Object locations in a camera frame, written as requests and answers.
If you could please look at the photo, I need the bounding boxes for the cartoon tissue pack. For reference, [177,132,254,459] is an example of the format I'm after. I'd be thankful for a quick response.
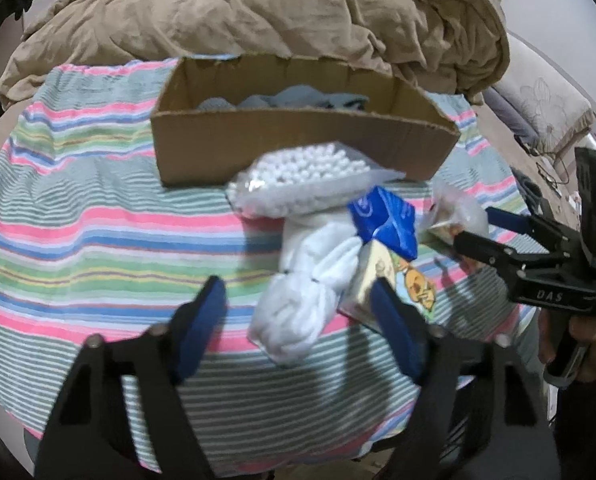
[338,240,436,333]

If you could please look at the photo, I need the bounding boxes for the clear bag brown snacks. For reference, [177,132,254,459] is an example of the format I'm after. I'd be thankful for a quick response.
[418,179,489,245]

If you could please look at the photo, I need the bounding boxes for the blue plastic packet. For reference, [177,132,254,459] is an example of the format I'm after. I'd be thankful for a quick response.
[348,186,418,261]

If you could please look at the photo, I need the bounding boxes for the white socks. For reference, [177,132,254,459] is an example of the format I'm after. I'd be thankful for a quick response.
[247,207,363,366]

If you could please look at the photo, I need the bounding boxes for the bag of white cotton balls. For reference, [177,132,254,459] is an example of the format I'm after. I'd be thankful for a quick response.
[225,142,406,219]

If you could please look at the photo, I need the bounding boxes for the grey knitted socks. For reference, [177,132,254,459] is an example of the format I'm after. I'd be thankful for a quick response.
[196,84,370,112]

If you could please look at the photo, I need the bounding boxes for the person's right hand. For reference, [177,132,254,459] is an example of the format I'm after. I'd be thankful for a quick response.
[538,309,596,386]

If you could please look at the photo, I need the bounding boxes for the white floral pillow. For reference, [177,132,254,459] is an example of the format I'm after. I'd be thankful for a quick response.
[482,35,594,155]

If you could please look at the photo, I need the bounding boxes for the striped colourful towel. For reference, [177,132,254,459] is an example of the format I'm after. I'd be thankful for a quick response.
[0,58,527,477]

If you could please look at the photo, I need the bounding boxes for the tan crumpled blanket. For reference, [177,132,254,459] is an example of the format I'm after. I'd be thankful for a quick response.
[0,0,511,106]

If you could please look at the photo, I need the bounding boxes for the open cardboard box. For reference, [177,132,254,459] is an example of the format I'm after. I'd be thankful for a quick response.
[150,54,460,186]

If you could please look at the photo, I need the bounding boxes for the black cable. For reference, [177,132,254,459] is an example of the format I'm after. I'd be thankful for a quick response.
[527,144,575,198]

